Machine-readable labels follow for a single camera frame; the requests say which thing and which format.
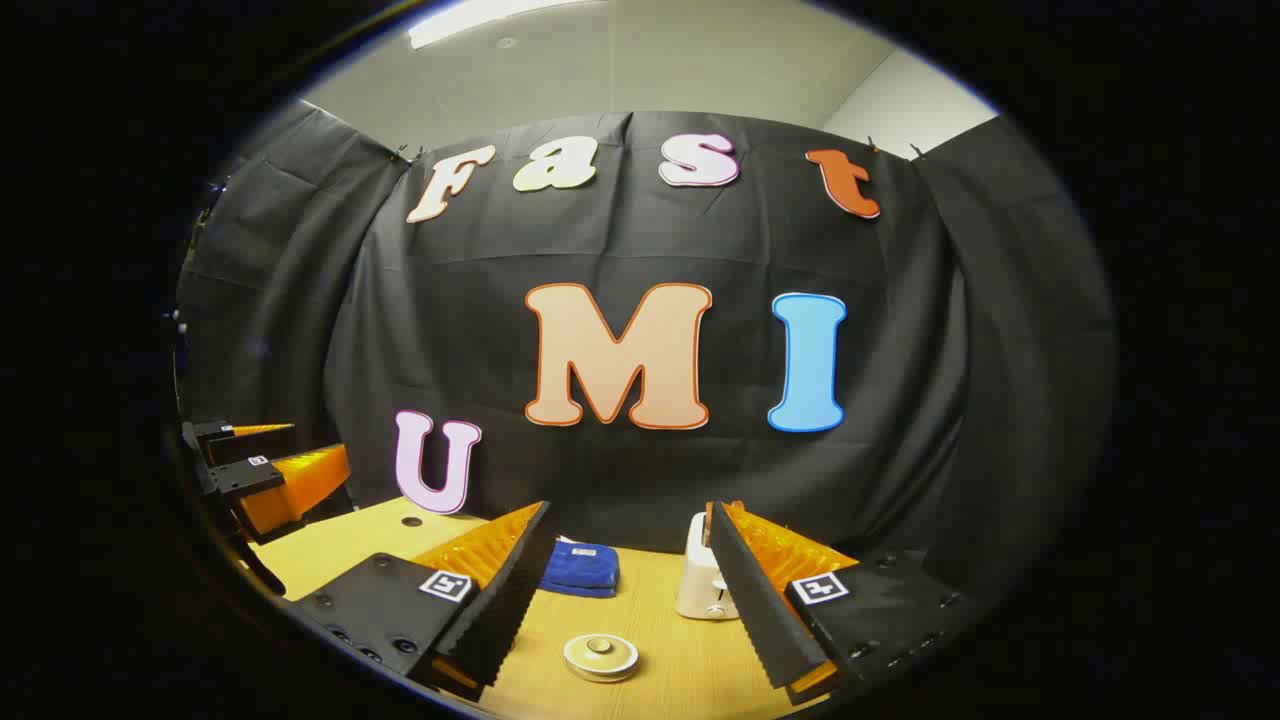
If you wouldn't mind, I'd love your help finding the cream toaster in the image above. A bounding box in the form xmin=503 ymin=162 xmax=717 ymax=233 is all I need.
xmin=676 ymin=512 xmax=741 ymax=621

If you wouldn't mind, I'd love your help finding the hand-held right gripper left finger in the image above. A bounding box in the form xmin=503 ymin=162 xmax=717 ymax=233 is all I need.
xmin=288 ymin=500 xmax=559 ymax=701

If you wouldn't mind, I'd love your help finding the blue towel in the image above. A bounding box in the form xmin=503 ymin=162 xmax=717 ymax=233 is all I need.
xmin=540 ymin=541 xmax=621 ymax=599

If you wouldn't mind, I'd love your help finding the white teacup lid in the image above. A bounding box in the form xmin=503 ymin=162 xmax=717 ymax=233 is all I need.
xmin=566 ymin=633 xmax=638 ymax=673

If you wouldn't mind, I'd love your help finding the black backdrop cloth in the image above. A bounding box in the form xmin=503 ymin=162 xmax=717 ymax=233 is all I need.
xmin=175 ymin=100 xmax=1116 ymax=601

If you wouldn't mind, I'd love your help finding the white teacup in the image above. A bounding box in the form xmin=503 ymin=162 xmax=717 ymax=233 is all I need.
xmin=562 ymin=642 xmax=641 ymax=685

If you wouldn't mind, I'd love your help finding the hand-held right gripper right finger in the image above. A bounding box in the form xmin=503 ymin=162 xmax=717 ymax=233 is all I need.
xmin=705 ymin=500 xmax=989 ymax=707

